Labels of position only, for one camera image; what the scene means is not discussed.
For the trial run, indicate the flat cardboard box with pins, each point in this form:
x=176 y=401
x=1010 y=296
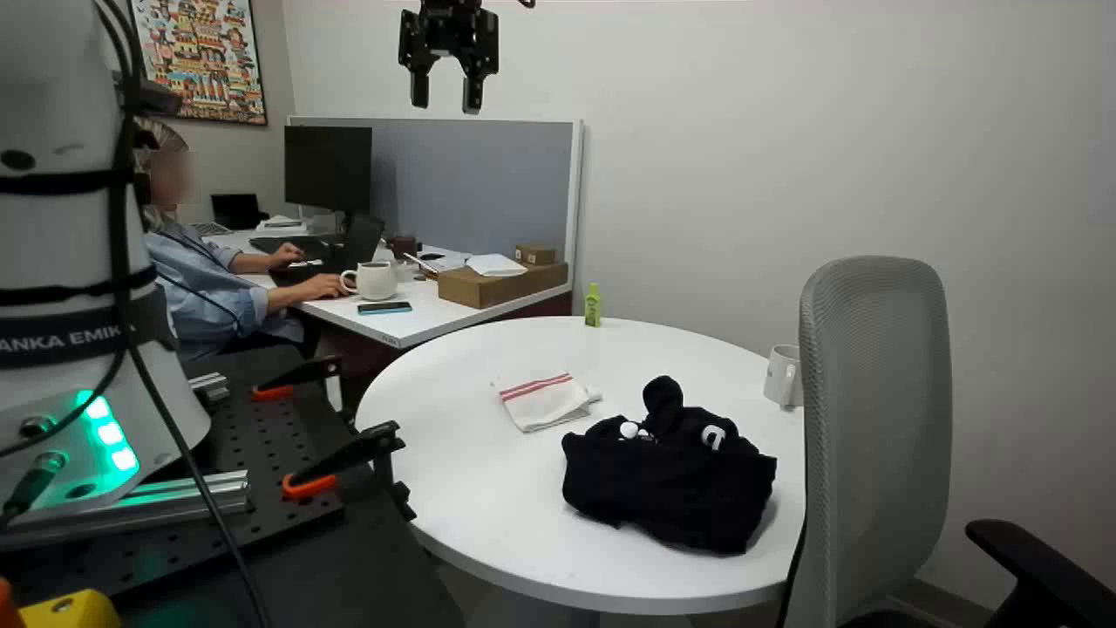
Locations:
x=502 y=286

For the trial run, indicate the black shirt with white print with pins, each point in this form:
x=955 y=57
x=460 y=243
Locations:
x=669 y=483

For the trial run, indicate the silver metal rail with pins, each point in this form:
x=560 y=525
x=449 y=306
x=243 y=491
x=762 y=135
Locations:
x=141 y=498

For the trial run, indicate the grey office chair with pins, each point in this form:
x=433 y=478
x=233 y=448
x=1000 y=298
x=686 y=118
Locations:
x=874 y=440

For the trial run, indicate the black computer monitor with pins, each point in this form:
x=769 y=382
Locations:
x=331 y=169

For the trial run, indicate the black phone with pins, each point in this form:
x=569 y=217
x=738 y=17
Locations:
x=385 y=310

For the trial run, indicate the white office desk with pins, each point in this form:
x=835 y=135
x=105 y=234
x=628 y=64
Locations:
x=406 y=321

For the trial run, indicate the small green bottle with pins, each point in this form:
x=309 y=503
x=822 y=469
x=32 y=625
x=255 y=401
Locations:
x=596 y=310

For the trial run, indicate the white cloth with red stripes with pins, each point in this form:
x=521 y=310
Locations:
x=546 y=400

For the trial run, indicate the white cup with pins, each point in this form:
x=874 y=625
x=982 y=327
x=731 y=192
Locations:
x=782 y=379

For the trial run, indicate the woman in blue shirt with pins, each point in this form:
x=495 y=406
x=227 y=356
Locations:
x=196 y=281

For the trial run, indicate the yellow block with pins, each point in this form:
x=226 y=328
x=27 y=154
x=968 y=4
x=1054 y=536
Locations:
x=73 y=613

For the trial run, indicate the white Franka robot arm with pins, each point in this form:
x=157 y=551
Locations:
x=57 y=231

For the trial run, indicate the small black laptop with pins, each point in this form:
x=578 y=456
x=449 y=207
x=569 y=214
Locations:
x=240 y=212

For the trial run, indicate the colourful framed wall picture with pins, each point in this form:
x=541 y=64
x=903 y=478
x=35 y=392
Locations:
x=202 y=55

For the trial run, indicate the black and orange clamp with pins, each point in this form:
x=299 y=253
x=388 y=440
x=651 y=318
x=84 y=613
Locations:
x=345 y=457
x=299 y=379

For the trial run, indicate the black perforated mounting board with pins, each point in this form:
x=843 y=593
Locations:
x=268 y=465

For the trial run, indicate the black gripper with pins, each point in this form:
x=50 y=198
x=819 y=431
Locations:
x=449 y=28

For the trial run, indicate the grey desk partition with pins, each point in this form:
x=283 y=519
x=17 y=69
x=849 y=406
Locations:
x=475 y=187

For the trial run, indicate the white mug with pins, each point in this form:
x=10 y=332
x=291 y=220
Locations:
x=374 y=281

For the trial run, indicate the small cardboard box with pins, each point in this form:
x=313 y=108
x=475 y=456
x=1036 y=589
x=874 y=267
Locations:
x=535 y=257

